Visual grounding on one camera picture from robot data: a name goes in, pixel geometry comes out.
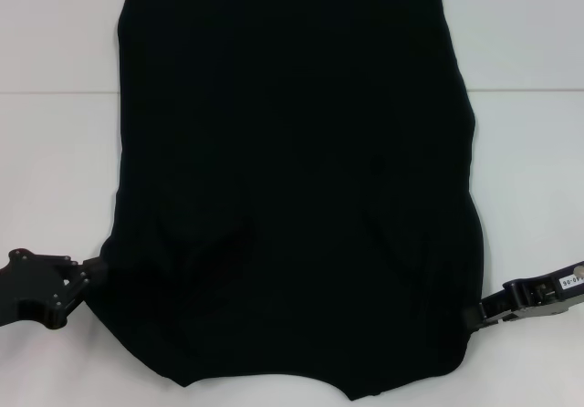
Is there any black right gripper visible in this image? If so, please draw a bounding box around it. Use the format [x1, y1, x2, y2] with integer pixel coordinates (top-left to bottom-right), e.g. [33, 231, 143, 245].
[462, 260, 584, 329]

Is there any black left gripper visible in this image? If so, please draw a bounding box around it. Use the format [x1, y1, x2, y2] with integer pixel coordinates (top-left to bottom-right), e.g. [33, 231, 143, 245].
[0, 247, 109, 331]

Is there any black t-shirt with FREE print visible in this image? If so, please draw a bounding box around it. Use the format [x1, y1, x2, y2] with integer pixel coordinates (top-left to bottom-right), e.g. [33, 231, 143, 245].
[89, 0, 485, 392]

